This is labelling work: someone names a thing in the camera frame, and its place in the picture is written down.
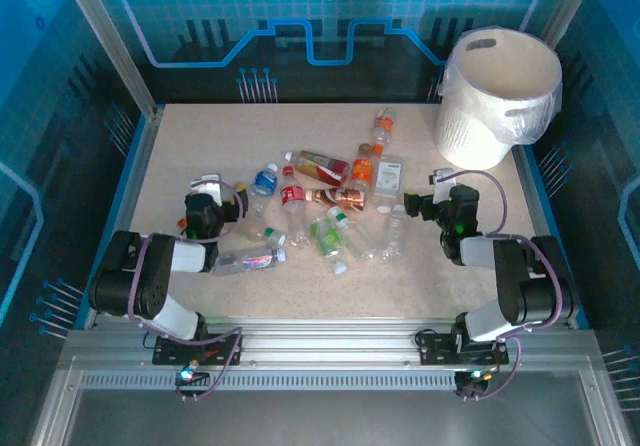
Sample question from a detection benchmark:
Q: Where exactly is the short clear bottle green ring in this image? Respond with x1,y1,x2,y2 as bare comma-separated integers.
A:
239,223,287,248

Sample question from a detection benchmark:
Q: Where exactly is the aluminium cross beam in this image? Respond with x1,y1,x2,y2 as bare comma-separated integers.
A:
64,315,599,373

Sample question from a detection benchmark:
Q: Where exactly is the copper brown label bottle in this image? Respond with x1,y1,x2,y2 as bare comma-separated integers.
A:
304,187,368,212

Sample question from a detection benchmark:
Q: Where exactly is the blue label water bottle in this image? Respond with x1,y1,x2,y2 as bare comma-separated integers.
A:
248,162,280,217

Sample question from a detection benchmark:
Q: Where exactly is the clear plastic bin liner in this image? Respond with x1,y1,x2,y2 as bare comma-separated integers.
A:
437,28,565,147

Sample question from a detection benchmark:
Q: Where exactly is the aluminium frame post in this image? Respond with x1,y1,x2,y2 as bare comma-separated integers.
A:
55,0,164,120
519,0,601,52

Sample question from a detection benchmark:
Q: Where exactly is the brushed steel panel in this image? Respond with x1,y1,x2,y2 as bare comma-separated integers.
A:
64,390,601,446

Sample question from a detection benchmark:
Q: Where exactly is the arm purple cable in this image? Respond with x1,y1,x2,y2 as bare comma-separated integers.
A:
127,178,246,402
449,168,566,401

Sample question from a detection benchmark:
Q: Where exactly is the aluminium table side rail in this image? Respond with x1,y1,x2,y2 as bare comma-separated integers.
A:
89,105,164,327
514,145,581,327

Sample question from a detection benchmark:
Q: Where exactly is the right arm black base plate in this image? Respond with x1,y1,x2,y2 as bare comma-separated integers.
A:
415,329,510,367

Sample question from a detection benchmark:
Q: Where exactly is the red label cola bottle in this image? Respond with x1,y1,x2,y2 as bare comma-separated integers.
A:
279,165,309,247

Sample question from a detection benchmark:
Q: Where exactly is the red yellow juice bottle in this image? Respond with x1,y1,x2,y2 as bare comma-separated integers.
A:
284,149,351,187

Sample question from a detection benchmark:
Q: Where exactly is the brown-capped orange label bottle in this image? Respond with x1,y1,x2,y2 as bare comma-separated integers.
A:
349,143,376,192

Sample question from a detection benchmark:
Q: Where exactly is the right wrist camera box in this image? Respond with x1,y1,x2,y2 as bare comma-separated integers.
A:
430,167,457,205

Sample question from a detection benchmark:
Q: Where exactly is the yellow-capped clear bottle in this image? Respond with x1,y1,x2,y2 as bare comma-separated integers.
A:
233,180,266,227

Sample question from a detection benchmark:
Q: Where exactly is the plain clear plastic bottle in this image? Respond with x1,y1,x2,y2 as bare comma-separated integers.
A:
382,204,406,262

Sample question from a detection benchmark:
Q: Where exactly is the green label clear bottle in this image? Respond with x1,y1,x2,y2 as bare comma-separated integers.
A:
309,215,350,275

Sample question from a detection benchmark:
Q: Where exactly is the slotted grey cable duct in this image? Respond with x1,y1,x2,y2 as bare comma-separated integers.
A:
79,371,584,393

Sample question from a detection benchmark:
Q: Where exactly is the bottle white green label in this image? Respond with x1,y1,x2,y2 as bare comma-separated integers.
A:
373,154,405,216

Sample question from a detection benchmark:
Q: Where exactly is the small lit circuit board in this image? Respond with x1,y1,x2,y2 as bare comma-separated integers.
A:
454,368,494,397
177,363,211,385

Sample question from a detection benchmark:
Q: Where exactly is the green-capped clear bottle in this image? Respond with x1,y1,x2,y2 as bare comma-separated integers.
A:
325,205,376,262

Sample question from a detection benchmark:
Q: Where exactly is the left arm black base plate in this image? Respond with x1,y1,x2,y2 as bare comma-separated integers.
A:
152,333,245,367

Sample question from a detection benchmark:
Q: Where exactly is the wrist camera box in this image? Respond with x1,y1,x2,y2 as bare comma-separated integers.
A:
191,173,225,206
430,167,457,205

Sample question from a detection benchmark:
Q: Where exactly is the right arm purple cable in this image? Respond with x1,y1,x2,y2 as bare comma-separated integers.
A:
449,168,566,401

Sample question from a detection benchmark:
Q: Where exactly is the purple label clear bottle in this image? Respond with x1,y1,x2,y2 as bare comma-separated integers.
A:
212,247,287,277

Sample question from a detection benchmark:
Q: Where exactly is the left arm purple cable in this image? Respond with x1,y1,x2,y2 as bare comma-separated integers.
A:
127,178,246,402

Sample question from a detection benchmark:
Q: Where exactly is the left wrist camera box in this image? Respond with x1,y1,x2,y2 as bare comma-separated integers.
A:
191,173,225,206

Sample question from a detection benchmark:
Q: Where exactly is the orange-capped orange label bottle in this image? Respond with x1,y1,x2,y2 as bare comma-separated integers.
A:
370,107,397,156

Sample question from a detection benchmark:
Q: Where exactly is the white plastic bin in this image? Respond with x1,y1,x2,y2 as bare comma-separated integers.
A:
433,28,564,171

